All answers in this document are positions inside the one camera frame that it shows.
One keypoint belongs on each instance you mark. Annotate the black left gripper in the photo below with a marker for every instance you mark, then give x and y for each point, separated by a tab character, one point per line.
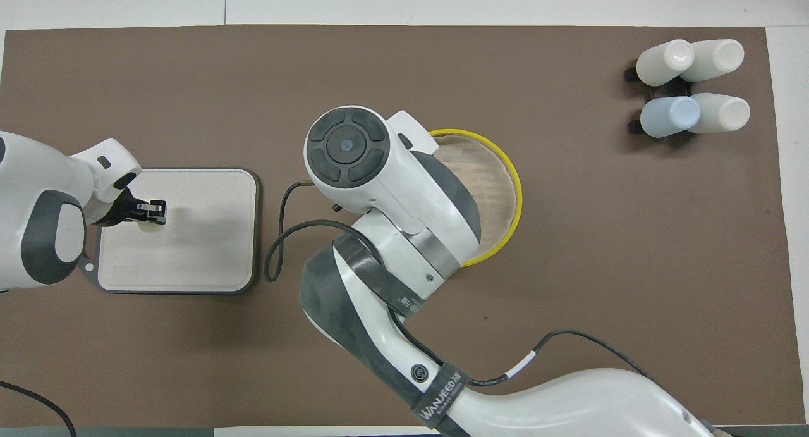
120	209

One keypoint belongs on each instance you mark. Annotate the white steamed bun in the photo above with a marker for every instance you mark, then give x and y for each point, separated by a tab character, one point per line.
152	228

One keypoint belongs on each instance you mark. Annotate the yellow rimmed steamer basket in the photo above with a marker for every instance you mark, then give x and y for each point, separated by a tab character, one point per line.
493	190

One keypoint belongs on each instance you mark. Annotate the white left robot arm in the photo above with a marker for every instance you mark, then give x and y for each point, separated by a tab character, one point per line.
38	190

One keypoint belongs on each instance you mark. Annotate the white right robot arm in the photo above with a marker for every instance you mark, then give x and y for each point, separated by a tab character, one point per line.
392	178

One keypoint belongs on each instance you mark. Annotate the grey-rimmed white cutting board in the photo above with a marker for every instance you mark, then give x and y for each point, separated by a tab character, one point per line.
202	234

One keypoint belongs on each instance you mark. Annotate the brown table mat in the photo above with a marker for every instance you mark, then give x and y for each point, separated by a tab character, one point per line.
569	234

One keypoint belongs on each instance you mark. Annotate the black cup rack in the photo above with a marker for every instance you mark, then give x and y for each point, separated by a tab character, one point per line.
632	74

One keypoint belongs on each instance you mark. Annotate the light blue plastic cup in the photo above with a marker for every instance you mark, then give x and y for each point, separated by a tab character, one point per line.
667	116

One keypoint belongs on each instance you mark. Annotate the white plastic cup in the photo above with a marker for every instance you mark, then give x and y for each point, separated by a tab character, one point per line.
720	56
660	64
723	112

